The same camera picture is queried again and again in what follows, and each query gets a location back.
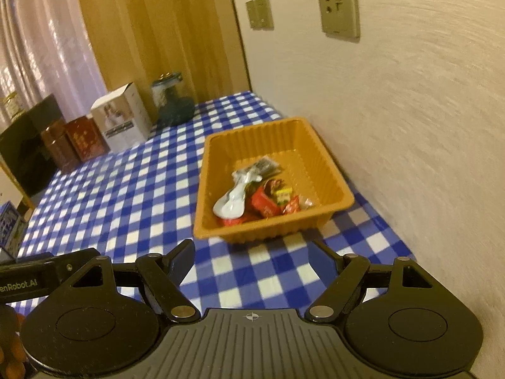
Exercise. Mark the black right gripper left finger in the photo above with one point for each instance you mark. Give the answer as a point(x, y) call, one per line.
point(162, 275)

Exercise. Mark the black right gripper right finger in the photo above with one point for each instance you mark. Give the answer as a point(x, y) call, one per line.
point(342, 277)

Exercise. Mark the white green snack bag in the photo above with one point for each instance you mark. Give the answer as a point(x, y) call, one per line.
point(232, 204)

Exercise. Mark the yellow green candy packet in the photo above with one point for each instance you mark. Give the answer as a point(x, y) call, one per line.
point(283, 195)

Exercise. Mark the small red snack packet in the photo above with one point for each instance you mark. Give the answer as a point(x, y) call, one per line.
point(246, 217)

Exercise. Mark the red snack packet white logo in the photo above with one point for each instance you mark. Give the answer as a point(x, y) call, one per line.
point(264, 205)

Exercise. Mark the clear packet dark seaweed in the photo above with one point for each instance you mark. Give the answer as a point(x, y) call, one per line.
point(265, 167)

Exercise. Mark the person's left hand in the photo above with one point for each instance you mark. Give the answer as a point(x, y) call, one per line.
point(13, 355)

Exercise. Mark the blue white carton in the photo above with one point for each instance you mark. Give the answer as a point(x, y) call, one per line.
point(12, 232)

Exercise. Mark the blue white checkered tablecloth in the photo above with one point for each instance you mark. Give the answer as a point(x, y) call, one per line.
point(144, 200)

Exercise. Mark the orange plastic basket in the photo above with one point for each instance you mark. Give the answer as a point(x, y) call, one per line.
point(307, 168)

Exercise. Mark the black box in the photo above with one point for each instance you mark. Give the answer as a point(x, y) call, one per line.
point(23, 149)

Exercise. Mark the red gold gift box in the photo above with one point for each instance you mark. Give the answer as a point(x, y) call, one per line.
point(86, 139)

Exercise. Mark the white product box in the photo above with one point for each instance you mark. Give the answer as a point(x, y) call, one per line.
point(121, 118)

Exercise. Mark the green glass jar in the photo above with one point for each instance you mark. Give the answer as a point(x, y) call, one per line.
point(173, 106)

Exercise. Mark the white sheer curtain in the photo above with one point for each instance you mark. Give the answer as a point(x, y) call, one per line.
point(45, 50)

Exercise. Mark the orange curtain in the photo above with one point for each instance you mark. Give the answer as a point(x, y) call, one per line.
point(139, 40)

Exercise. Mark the white wall socket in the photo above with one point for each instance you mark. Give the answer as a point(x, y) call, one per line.
point(340, 18)

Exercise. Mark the beige wall switch plate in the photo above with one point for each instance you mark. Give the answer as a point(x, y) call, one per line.
point(259, 14)

